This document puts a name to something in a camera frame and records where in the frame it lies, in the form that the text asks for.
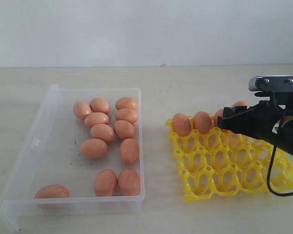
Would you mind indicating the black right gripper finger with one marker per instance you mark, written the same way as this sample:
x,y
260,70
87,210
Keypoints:
x,y
236,124
238,111

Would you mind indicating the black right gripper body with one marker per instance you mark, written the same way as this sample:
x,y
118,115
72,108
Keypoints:
x,y
261,121

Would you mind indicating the brown egg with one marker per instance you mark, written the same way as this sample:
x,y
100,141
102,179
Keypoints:
x,y
93,148
96,118
81,109
202,122
181,124
124,129
105,183
100,105
129,150
218,114
129,182
103,132
52,191
240,103
126,102
127,114

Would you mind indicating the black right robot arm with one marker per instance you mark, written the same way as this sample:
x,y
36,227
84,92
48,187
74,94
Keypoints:
x,y
285,134

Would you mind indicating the yellow plastic egg tray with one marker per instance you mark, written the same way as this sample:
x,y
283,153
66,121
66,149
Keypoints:
x,y
219,163

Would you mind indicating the clear plastic storage box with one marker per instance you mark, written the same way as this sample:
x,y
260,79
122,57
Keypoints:
x,y
51,155

